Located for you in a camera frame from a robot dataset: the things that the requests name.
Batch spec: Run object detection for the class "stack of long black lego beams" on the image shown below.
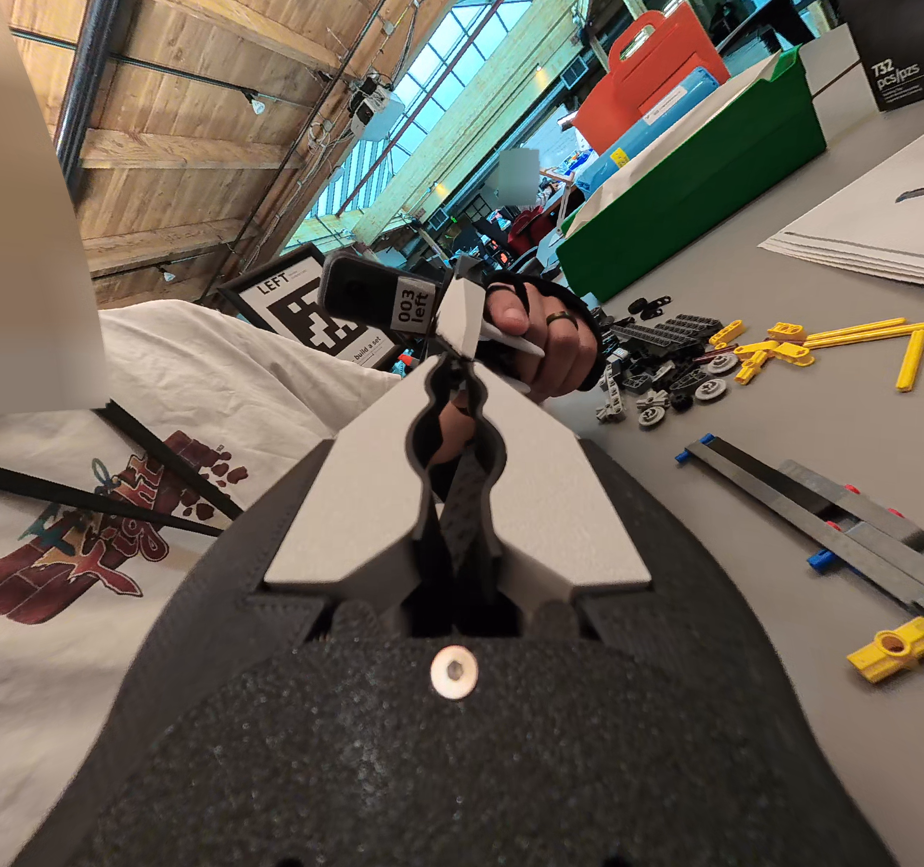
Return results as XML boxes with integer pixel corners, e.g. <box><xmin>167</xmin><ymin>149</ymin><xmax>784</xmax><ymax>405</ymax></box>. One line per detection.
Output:
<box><xmin>608</xmin><ymin>312</ymin><xmax>728</xmax><ymax>360</ymax></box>

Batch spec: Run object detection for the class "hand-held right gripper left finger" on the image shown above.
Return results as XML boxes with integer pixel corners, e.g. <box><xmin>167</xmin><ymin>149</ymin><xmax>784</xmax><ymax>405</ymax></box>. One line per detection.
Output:
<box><xmin>263</xmin><ymin>352</ymin><xmax>454</xmax><ymax>638</ymax></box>

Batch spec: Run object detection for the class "light grey lego beam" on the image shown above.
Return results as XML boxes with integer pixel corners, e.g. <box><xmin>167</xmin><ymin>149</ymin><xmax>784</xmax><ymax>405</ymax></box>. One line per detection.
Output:
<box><xmin>597</xmin><ymin>365</ymin><xmax>627</xmax><ymax>423</ymax></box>

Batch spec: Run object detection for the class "yellow lego connector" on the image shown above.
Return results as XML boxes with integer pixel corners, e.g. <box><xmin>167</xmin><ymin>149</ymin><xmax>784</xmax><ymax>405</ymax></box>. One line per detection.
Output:
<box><xmin>845</xmin><ymin>617</ymin><xmax>924</xmax><ymax>685</ymax></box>

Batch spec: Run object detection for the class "orange plastic case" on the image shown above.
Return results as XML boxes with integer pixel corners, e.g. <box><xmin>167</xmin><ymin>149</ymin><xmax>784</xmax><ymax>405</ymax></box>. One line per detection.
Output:
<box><xmin>572</xmin><ymin>10</ymin><xmax>732</xmax><ymax>155</ymax></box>

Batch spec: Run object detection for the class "cluster of yellow lego pieces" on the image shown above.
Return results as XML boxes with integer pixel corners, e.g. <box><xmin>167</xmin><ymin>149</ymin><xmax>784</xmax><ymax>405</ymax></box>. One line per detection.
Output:
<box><xmin>709</xmin><ymin>316</ymin><xmax>924</xmax><ymax>394</ymax></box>

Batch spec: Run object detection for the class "light blue package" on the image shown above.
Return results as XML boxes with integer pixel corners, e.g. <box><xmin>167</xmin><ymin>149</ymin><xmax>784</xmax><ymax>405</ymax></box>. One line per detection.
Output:
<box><xmin>576</xmin><ymin>66</ymin><xmax>724</xmax><ymax>194</ymax></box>

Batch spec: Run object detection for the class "black ceiling pipe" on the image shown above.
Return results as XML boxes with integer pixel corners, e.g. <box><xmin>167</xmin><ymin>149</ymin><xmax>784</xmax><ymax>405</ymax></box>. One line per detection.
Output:
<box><xmin>54</xmin><ymin>0</ymin><xmax>143</xmax><ymax>191</ymax></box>

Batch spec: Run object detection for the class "black framed marker sign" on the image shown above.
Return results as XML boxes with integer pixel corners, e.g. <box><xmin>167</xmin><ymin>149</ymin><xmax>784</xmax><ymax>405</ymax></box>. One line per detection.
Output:
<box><xmin>217</xmin><ymin>242</ymin><xmax>407</xmax><ymax>371</ymax></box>

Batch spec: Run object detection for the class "green plastic bin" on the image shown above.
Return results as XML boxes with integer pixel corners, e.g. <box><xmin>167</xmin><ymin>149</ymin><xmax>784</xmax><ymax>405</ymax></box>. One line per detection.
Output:
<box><xmin>554</xmin><ymin>44</ymin><xmax>828</xmax><ymax>304</ymax></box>

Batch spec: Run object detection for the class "person's left hand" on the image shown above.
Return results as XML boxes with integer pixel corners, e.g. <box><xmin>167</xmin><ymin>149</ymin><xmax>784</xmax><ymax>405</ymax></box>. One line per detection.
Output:
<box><xmin>432</xmin><ymin>281</ymin><xmax>602</xmax><ymax>467</ymax></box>

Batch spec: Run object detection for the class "lego set box with yellow car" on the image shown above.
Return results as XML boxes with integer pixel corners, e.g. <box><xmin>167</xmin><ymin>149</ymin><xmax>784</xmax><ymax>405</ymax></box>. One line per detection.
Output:
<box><xmin>818</xmin><ymin>0</ymin><xmax>924</xmax><ymax>115</ymax></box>

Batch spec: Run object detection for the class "white ceiling device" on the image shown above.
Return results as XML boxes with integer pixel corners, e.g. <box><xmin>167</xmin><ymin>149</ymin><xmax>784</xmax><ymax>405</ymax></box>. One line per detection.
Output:
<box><xmin>348</xmin><ymin>73</ymin><xmax>407</xmax><ymax>144</ymax></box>

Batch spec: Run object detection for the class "white paper sheet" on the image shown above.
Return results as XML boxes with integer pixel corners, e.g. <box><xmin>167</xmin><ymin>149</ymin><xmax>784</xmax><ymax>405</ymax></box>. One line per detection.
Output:
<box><xmin>565</xmin><ymin>51</ymin><xmax>785</xmax><ymax>238</ymax></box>

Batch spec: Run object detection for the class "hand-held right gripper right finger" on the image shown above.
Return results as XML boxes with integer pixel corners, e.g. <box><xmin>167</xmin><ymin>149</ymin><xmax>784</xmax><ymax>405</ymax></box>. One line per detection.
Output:
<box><xmin>449</xmin><ymin>360</ymin><xmax>652</xmax><ymax>638</ymax></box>

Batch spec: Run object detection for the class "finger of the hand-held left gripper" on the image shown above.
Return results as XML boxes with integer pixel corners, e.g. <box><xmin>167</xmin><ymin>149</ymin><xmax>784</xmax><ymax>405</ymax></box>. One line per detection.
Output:
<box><xmin>434</xmin><ymin>277</ymin><xmax>485</xmax><ymax>363</ymax></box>

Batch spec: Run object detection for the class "long grey lego beam assembly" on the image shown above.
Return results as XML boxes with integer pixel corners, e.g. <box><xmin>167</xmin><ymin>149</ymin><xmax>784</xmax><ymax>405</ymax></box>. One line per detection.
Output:
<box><xmin>674</xmin><ymin>433</ymin><xmax>924</xmax><ymax>613</ymax></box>

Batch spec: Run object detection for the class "open instruction booklet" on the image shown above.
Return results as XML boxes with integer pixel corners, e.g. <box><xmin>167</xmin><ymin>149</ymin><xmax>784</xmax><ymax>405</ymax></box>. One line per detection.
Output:
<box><xmin>757</xmin><ymin>134</ymin><xmax>924</xmax><ymax>284</ymax></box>

